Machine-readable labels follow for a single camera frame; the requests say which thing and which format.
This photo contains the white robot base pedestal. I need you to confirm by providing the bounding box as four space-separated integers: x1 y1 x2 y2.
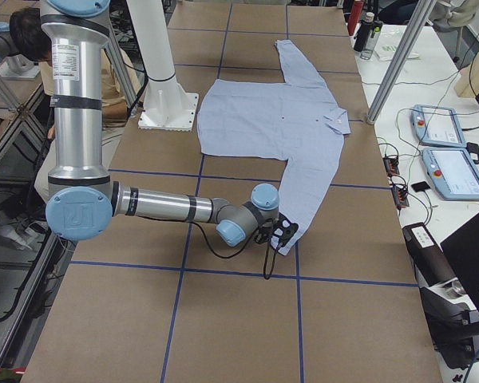
127 0 199 132

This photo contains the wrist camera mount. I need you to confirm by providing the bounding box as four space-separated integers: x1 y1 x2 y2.
270 213 299 251

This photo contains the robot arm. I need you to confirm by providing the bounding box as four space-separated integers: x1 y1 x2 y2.
40 1 281 247

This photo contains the black power strip with cables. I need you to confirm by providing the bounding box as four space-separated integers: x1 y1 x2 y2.
382 155 410 211

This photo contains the clear water bottle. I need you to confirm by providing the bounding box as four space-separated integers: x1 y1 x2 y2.
360 21 383 60

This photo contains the lower teach pendant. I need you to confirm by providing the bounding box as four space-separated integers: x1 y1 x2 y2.
422 147 479 201

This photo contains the red bottle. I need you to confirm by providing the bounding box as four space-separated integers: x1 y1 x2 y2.
347 0 364 36

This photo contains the light blue striped shirt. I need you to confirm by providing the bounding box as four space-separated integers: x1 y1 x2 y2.
197 40 350 255

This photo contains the grey aluminium frame post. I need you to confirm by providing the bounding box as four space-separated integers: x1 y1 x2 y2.
362 1 436 124

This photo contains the black device with label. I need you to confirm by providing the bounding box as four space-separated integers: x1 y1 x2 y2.
402 223 456 286

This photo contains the black water bottle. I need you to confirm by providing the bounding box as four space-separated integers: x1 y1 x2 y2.
353 12 375 53

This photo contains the black smartphone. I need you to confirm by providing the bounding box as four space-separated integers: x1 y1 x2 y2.
411 181 430 192

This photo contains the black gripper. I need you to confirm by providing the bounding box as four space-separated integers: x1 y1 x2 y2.
255 219 279 244

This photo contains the teach pendant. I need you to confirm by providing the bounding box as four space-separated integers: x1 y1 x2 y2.
410 105 466 148
422 147 479 201

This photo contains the seated person beige shirt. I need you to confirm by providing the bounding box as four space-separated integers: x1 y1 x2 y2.
10 1 129 202

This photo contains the upper teach pendant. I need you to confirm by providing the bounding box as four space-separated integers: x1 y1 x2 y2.
410 105 466 148

